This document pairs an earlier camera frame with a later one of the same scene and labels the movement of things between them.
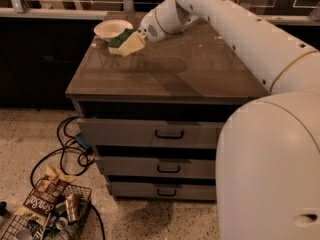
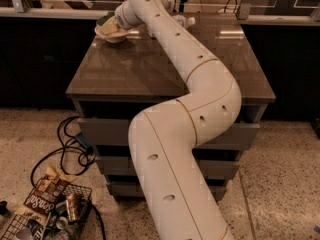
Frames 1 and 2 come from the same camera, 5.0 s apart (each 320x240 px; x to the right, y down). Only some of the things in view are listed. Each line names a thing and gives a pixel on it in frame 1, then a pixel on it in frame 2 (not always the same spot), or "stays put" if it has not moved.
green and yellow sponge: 114,45 → 104,17
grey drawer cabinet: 153,118 stays put
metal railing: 16,9 stays put
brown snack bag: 43,200 stays put
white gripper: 149,27 → 120,20
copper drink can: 72,206 stays put
